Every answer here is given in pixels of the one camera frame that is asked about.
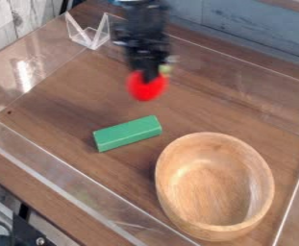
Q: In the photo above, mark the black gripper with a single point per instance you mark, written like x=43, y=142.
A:
x=140, y=34

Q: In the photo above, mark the red toy strawberry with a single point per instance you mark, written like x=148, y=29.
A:
x=146, y=91

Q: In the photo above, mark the green rectangular block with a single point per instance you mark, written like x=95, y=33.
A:
x=126, y=133

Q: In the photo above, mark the wooden bowl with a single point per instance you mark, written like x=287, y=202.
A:
x=214, y=185

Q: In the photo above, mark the black clamp under table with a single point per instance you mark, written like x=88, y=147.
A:
x=18, y=233

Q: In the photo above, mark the clear acrylic back wall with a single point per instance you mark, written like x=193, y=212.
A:
x=257, y=88

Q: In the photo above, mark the clear acrylic wall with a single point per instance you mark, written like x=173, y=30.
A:
x=257, y=88
x=108, y=184

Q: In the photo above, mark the clear acrylic corner bracket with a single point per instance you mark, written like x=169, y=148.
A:
x=88, y=37

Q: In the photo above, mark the clear acrylic front wall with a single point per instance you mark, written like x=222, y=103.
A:
x=108, y=184

